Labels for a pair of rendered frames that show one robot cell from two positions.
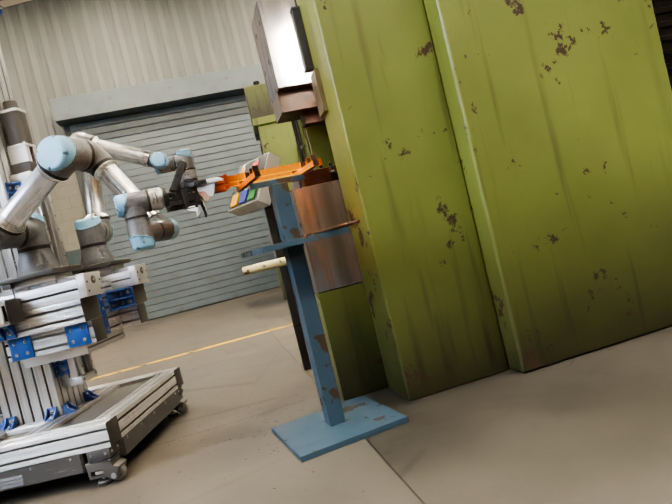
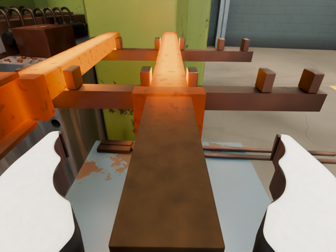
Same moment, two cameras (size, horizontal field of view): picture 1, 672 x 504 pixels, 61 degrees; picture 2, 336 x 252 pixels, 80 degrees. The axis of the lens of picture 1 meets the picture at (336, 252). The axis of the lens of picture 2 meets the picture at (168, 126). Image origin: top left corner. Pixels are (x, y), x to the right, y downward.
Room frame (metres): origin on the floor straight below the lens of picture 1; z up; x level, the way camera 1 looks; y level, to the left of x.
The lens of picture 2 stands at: (1.96, 0.43, 1.03)
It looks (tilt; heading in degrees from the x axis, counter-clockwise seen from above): 31 degrees down; 291
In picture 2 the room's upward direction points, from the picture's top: 1 degrees clockwise
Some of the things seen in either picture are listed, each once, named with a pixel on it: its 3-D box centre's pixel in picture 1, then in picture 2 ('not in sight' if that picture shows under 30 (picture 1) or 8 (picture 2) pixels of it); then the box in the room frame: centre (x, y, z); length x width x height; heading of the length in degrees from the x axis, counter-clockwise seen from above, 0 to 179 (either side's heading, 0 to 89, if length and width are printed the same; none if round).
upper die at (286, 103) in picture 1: (320, 100); not in sight; (2.67, -0.10, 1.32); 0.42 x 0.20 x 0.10; 102
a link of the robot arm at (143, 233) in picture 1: (143, 232); not in sight; (1.91, 0.61, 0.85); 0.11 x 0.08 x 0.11; 161
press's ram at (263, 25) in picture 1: (309, 45); not in sight; (2.63, -0.11, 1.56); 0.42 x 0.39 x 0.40; 102
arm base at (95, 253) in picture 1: (95, 254); not in sight; (2.70, 1.11, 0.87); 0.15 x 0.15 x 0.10
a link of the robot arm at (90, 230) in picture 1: (90, 230); not in sight; (2.71, 1.11, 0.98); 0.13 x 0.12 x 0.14; 5
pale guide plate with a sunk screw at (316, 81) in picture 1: (319, 93); not in sight; (2.35, -0.09, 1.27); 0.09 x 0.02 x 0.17; 12
